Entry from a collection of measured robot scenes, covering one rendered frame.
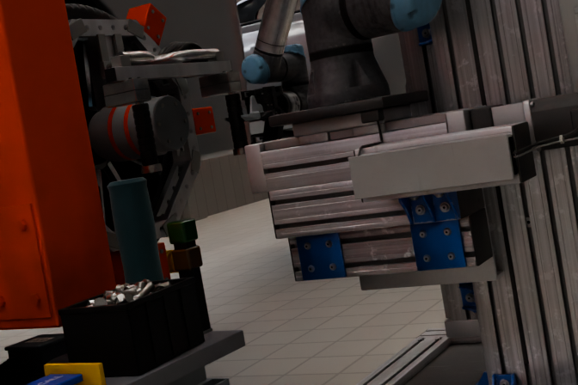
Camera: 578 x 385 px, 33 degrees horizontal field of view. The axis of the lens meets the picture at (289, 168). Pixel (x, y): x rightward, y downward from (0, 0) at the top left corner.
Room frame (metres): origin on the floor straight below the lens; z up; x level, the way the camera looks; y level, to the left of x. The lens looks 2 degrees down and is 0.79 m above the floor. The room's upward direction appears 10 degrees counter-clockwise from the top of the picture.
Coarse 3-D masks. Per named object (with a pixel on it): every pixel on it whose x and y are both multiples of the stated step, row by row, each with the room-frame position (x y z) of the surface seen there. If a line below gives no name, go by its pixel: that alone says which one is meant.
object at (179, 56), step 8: (120, 40) 2.33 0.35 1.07; (120, 48) 2.33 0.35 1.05; (160, 56) 2.26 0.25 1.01; (168, 56) 2.26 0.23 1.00; (176, 56) 2.25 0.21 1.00; (184, 56) 2.26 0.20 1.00; (192, 56) 2.27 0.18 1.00; (200, 56) 2.28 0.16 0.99; (208, 56) 2.31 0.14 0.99; (216, 56) 2.33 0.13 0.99
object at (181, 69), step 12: (108, 72) 2.03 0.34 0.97; (120, 72) 2.04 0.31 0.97; (132, 72) 2.07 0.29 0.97; (144, 72) 2.10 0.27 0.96; (156, 72) 2.13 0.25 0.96; (168, 72) 2.17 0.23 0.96; (180, 72) 2.20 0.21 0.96; (192, 72) 2.24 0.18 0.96; (204, 72) 2.28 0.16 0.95; (216, 72) 2.32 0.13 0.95
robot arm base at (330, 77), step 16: (336, 48) 1.70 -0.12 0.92; (352, 48) 1.70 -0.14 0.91; (368, 48) 1.72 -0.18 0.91; (320, 64) 1.72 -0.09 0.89; (336, 64) 1.70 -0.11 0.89; (352, 64) 1.70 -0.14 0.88; (368, 64) 1.71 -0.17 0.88; (320, 80) 1.71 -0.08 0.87; (336, 80) 1.69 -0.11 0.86; (352, 80) 1.69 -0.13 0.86; (368, 80) 1.69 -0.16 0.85; (384, 80) 1.73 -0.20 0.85; (320, 96) 1.70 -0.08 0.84; (336, 96) 1.68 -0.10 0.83; (352, 96) 1.68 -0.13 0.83; (368, 96) 1.69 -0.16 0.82
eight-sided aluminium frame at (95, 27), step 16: (80, 32) 2.22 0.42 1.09; (96, 32) 2.27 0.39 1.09; (112, 32) 2.32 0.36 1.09; (128, 32) 2.37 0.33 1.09; (144, 32) 2.42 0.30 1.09; (128, 48) 2.43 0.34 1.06; (144, 48) 2.41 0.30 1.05; (160, 48) 2.46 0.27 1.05; (160, 80) 2.51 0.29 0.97; (176, 80) 2.49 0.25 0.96; (176, 96) 2.50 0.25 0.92; (192, 112) 2.53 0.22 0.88; (192, 128) 2.52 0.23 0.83; (192, 144) 2.51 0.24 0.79; (176, 160) 2.52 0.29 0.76; (192, 160) 2.50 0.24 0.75; (176, 176) 2.50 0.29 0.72; (192, 176) 2.49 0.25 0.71; (176, 192) 2.44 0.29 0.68; (160, 208) 2.43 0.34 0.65; (176, 208) 2.42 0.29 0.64; (160, 224) 2.36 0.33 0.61; (112, 240) 2.21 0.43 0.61
